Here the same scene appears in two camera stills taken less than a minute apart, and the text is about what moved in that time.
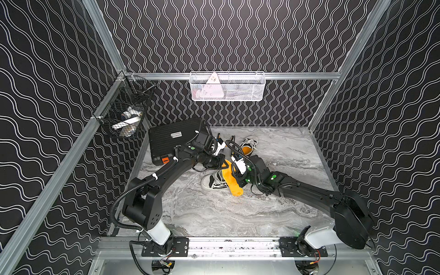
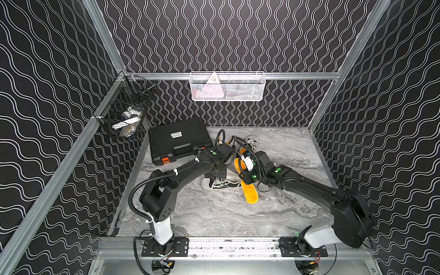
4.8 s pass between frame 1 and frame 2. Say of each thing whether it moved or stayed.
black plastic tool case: stayed
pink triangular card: stayed
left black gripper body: moved
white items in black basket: stayed
